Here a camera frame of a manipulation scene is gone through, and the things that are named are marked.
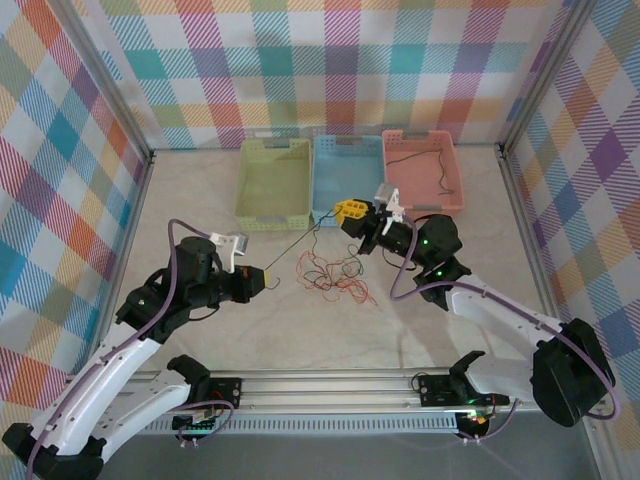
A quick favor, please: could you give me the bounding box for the thin orange cable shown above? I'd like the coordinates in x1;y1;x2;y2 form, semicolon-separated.
295;251;380;308

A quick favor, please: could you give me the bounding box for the thin black cable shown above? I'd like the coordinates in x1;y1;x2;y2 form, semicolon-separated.
264;209;346;291
388;147;454;197

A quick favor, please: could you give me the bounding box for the thin green cable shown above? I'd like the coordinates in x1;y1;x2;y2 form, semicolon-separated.
307;257;364;289

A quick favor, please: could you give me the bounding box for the blue plastic basket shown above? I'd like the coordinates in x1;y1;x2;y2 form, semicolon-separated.
310;134;390;229

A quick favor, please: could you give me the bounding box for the pink plastic basket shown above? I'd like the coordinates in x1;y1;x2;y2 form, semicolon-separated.
381;128;467;223

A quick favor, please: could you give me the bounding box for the green plastic basket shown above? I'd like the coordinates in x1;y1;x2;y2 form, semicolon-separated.
233;138;314;232

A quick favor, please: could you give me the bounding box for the left controller board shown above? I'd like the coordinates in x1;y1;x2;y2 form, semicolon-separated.
172;407;224;435

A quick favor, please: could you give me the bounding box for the controller board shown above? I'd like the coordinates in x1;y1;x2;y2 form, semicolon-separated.
457;410;494;432
172;407;224;435

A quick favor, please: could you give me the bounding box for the right controller board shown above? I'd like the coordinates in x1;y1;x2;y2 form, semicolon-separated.
457;410;494;432

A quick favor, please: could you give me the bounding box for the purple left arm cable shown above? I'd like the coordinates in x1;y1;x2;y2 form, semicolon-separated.
19;218;236;480

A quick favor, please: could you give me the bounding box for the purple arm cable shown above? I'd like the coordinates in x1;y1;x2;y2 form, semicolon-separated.
390;212;621;444
19;218;236;480

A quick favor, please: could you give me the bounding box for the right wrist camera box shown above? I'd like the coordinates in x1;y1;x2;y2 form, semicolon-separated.
374;183;404;236

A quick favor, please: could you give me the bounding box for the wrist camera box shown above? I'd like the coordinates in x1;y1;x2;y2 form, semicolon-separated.
374;183;404;236
209;231;250;275

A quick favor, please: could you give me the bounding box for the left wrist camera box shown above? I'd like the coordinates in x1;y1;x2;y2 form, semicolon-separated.
209;231;250;275

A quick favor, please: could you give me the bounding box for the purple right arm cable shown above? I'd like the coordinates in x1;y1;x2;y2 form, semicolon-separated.
390;212;621;444

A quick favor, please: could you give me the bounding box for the aluminium rail beam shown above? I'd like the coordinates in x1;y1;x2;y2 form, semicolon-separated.
57;368;607;416

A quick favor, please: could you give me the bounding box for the grey slotted cable duct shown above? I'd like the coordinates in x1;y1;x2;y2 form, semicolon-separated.
77;413;464;437

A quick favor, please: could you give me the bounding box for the aluminium corner post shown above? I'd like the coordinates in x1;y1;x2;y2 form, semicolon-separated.
497;0;599;151
57;0;157;164

